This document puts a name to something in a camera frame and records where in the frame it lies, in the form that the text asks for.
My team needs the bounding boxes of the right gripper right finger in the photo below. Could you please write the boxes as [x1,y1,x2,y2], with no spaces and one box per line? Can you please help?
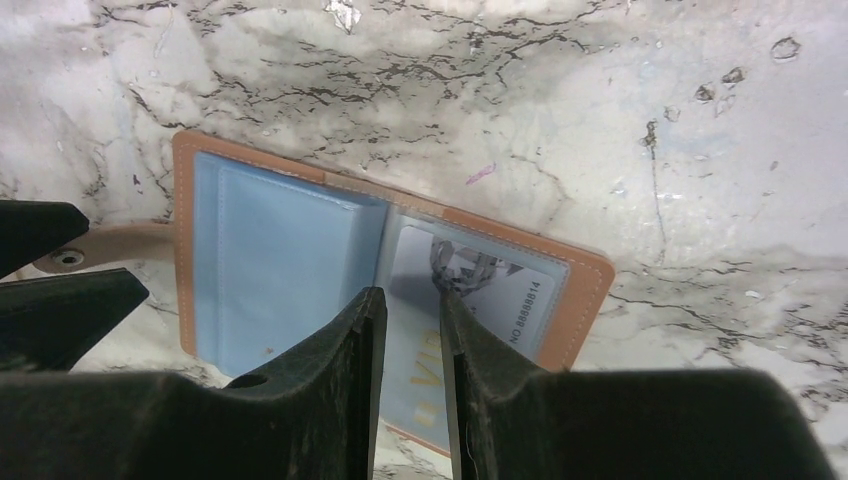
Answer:
[440,291,835,479]

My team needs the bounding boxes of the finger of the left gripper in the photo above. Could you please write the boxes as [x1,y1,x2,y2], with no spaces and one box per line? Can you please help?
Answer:
[1,268,149,373]
[1,200,89,278]

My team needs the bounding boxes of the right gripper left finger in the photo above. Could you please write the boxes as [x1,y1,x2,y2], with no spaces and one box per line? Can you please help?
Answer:
[1,287,387,479]

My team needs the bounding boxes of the white VIP credit card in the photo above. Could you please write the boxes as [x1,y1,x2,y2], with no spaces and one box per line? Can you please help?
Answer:
[380,217,569,450]

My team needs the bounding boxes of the brown leather card holder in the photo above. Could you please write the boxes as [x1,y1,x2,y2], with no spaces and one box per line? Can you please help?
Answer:
[33,129,616,458]

